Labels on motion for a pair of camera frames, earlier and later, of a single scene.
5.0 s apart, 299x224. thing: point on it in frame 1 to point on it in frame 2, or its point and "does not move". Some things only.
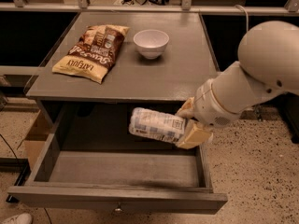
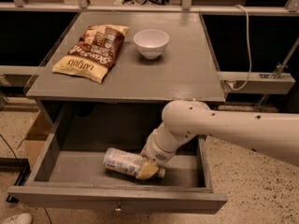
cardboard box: x=35 y=139 does not move
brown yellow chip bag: x=94 y=52 does not move
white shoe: x=20 y=218 does not move
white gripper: x=209 y=106 to x=154 y=153
